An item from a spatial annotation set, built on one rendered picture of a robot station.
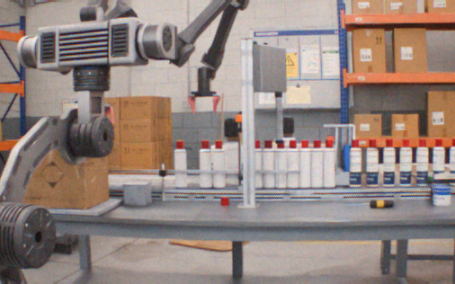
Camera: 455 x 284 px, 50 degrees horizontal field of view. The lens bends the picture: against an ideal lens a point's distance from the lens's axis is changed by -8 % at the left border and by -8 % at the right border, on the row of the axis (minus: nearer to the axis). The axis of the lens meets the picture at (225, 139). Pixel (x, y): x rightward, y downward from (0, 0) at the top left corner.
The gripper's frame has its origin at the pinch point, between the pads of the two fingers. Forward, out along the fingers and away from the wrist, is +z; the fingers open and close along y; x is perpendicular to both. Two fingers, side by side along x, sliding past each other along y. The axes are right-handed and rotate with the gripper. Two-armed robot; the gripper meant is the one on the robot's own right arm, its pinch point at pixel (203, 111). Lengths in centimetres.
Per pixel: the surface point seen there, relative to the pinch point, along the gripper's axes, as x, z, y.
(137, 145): -288, 33, 168
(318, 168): 4, 24, -52
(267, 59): 19.2, -20.6, -32.9
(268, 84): 19.0, -10.5, -33.1
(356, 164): 2, 22, -68
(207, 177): 9.7, 28.1, -4.5
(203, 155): 10.2, 18.8, -3.2
